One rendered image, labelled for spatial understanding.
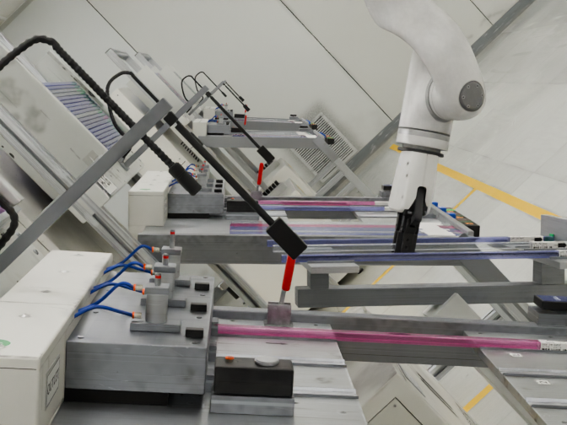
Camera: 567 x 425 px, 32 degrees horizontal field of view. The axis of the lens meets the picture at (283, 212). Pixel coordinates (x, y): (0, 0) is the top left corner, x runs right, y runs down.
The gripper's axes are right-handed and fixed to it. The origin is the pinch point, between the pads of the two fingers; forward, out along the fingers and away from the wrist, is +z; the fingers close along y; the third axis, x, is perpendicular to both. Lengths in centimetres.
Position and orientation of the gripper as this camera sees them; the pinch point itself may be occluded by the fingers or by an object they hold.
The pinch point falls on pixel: (403, 244)
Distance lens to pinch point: 162.4
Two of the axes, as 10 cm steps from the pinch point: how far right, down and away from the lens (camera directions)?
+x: 9.8, 1.6, 1.3
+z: -1.7, 9.8, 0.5
